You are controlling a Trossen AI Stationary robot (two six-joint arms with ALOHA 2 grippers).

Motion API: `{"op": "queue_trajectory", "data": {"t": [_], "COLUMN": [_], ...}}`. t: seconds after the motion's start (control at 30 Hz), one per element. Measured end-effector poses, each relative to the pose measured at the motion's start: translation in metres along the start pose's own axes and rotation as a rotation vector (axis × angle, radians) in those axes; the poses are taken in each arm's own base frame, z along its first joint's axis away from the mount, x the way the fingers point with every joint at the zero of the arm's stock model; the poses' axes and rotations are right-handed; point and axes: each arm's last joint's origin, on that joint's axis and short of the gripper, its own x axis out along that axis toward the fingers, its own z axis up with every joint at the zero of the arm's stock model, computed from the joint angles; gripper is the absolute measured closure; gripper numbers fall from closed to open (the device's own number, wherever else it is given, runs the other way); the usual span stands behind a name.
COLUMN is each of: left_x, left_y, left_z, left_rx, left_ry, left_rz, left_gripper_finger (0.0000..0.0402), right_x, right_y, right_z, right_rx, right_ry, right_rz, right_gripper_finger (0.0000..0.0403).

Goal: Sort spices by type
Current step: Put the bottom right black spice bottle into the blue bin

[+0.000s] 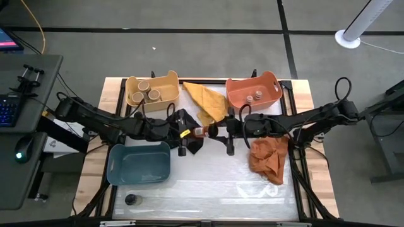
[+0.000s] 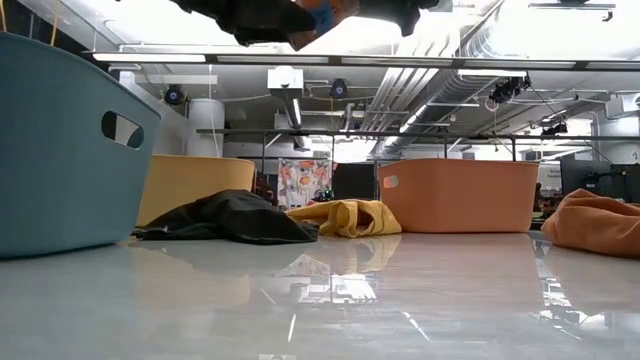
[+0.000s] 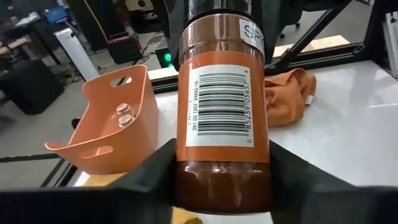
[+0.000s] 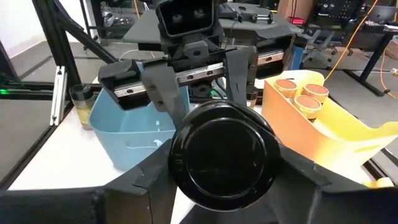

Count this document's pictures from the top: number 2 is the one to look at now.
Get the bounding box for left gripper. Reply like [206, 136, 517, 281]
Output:
[169, 0, 319, 49]

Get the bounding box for black cloth napkin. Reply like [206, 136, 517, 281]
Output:
[132, 189, 320, 246]

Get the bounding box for white ceiling box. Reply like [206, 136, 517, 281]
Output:
[267, 66, 305, 99]

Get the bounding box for silver ceiling ducts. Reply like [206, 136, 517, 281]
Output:
[359, 29, 506, 151]

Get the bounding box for white cylindrical column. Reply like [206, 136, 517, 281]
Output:
[185, 98, 226, 159]

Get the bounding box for floral poster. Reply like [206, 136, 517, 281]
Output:
[277, 158, 334, 210]

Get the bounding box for yellow plastic bin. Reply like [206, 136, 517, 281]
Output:
[135, 154, 257, 229]

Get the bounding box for orange plastic bin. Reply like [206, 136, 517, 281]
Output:
[378, 158, 540, 235]

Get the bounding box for yellow cloth napkin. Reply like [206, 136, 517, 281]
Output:
[286, 198, 403, 239]

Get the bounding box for black wide monitor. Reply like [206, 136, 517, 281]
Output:
[559, 158, 640, 204]

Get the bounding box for blue-grey plastic bin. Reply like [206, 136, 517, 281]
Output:
[0, 32, 162, 260]

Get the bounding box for orange cloth napkin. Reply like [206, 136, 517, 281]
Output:
[540, 188, 640, 260]

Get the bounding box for black overhead frame bar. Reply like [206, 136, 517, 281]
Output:
[82, 49, 640, 70]

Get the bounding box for black round ceiling camera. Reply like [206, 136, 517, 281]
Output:
[329, 78, 350, 100]
[163, 84, 185, 106]

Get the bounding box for black metal rack rail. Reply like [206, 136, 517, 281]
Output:
[197, 128, 640, 161]

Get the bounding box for black ceiling camera cluster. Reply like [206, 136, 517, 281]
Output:
[489, 74, 531, 104]

